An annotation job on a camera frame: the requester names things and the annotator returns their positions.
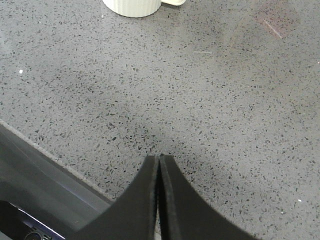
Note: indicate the white HOME mug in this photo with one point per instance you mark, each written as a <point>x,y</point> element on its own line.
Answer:
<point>138,8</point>

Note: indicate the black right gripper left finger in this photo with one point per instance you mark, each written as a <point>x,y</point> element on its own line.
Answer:
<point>133,215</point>

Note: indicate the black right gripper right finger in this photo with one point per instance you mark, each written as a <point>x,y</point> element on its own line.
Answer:
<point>184,214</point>

